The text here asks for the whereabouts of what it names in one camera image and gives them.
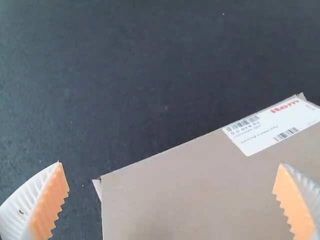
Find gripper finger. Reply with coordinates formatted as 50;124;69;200
271;162;320;240
0;160;71;240

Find black mat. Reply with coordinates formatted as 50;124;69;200
0;0;320;240

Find cardboard box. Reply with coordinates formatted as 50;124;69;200
91;91;320;240

